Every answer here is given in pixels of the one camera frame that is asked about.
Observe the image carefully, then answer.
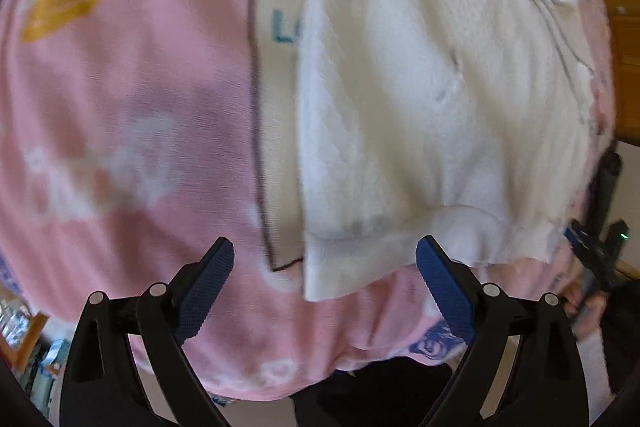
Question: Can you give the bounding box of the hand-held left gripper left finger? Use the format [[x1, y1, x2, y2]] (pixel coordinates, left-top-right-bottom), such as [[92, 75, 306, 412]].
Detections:
[[59, 236, 236, 427]]

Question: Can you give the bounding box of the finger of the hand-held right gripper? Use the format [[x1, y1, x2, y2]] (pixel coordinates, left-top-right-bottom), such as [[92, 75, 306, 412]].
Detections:
[[562, 219, 601, 258]]

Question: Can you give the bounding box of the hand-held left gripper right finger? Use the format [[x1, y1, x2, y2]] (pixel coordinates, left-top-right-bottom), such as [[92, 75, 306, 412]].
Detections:
[[415, 234, 588, 427]]

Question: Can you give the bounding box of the white zip hoodie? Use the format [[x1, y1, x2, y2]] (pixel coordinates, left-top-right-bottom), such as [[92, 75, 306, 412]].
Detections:
[[295, 0, 598, 303]]

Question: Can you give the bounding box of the person's right hand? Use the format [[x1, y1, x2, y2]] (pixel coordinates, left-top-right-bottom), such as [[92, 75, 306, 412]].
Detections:
[[565, 282, 608, 333]]

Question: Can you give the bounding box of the wooden wardrobe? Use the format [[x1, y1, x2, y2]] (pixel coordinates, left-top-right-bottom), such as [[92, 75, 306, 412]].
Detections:
[[585, 0, 640, 142]]

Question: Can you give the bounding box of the wooden shelf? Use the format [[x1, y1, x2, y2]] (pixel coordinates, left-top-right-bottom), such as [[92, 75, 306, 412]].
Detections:
[[0, 297, 71, 408]]

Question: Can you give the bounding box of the pink printed blanket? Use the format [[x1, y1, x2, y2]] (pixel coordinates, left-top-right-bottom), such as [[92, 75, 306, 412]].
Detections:
[[0, 0, 616, 403]]

